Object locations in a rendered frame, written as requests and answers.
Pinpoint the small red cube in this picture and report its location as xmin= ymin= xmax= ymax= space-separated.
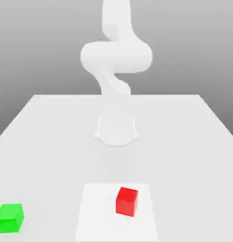
xmin=115 ymin=186 xmax=139 ymax=217

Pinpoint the small green cube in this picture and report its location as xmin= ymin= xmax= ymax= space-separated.
xmin=0 ymin=203 xmax=25 ymax=234

